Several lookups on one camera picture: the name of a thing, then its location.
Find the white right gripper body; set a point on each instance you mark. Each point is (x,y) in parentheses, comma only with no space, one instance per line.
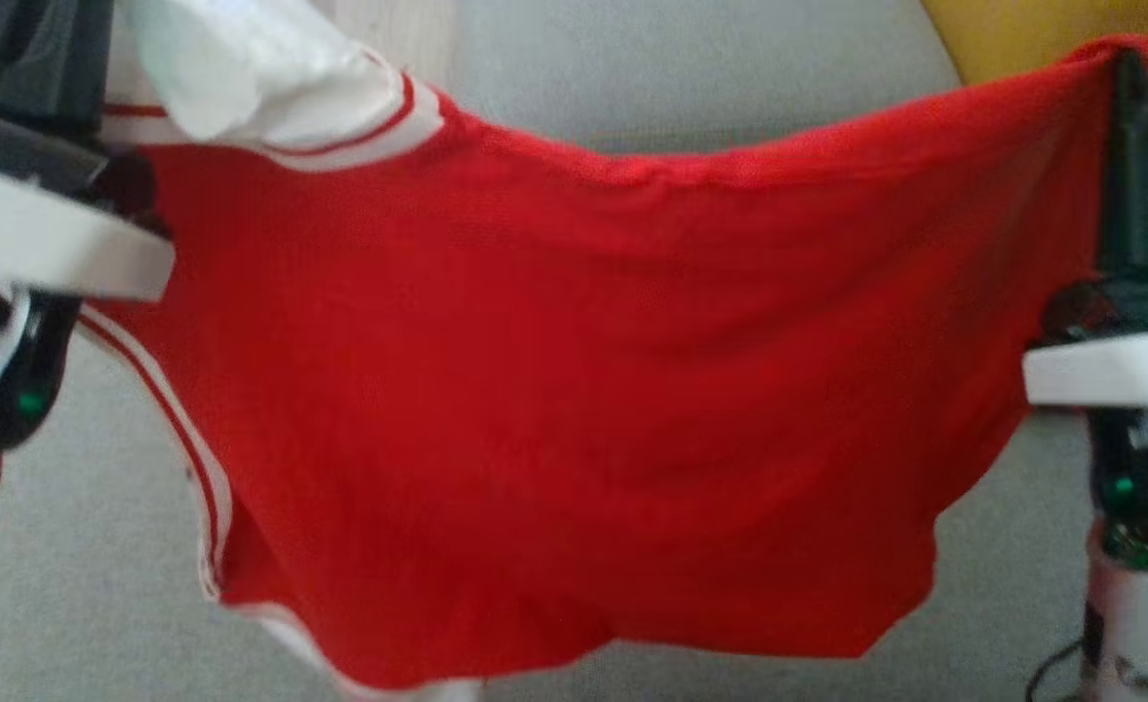
(1120,375)

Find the mustard yellow cushion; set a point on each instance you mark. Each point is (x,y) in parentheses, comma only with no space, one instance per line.
(1022,34)

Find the small grey sofa cushion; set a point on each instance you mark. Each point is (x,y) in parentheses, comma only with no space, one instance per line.
(681,68)

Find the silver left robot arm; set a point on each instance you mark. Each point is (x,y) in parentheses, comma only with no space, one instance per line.
(8,370)

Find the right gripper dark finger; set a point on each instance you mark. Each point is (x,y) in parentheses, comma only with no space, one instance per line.
(1131,175)

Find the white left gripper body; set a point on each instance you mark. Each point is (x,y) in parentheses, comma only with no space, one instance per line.
(37,239)

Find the red jersey with white trim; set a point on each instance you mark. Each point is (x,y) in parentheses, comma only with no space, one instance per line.
(583,390)

